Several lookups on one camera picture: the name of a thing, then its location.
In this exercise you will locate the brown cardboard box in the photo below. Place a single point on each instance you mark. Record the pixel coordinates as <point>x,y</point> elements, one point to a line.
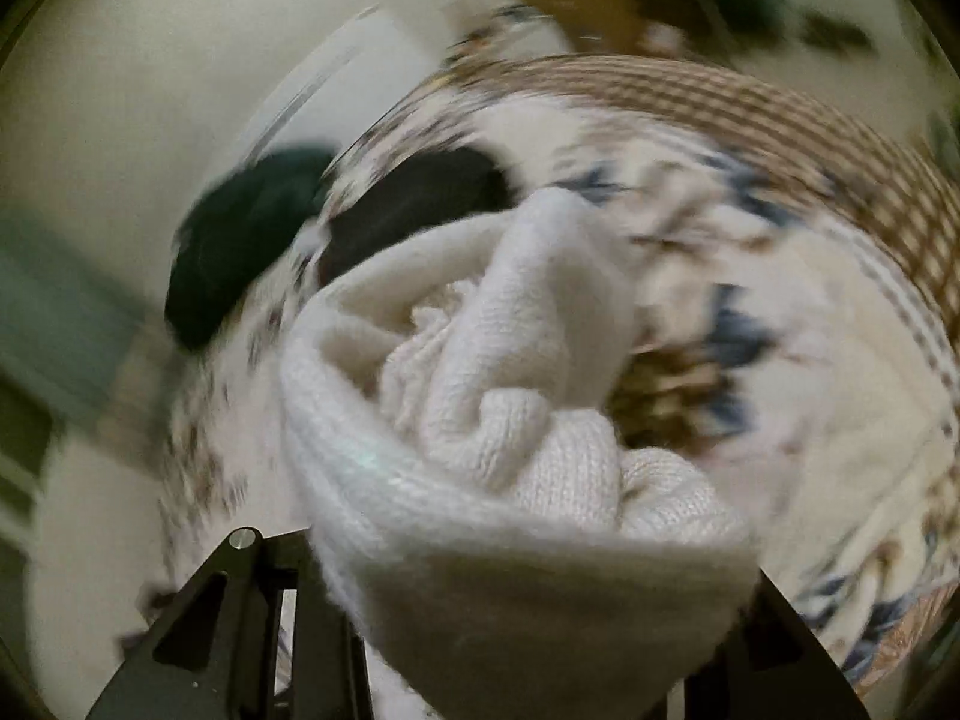
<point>592,7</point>

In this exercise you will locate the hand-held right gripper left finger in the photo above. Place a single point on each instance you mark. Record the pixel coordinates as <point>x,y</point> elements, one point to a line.
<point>322,652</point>

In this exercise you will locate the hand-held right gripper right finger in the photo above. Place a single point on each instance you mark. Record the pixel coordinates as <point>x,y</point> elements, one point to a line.
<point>780,660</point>

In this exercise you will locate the floral checked blanket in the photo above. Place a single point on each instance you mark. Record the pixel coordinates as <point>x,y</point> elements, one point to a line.
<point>825,315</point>

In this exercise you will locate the white knit sweater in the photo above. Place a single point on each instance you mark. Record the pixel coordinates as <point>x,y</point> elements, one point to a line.
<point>487,577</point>

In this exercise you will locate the dark green garment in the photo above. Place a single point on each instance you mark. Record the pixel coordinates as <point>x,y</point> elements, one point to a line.
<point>232,240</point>

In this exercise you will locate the black garment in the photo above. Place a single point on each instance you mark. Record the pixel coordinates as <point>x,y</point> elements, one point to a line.
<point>420,195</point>

